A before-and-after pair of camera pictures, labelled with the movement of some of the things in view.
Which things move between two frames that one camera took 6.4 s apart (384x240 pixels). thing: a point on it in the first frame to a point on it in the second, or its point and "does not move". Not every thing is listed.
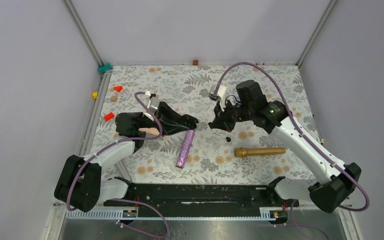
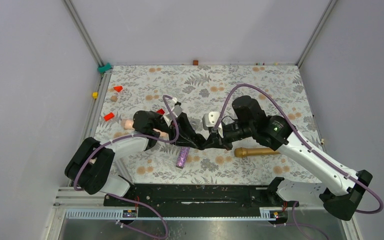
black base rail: (249, 200) does not move
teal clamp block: (102, 69) does not move
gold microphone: (241, 152) does not move
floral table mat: (202, 153) does not move
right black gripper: (221, 121) to (216, 141)
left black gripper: (170, 120) to (187, 136)
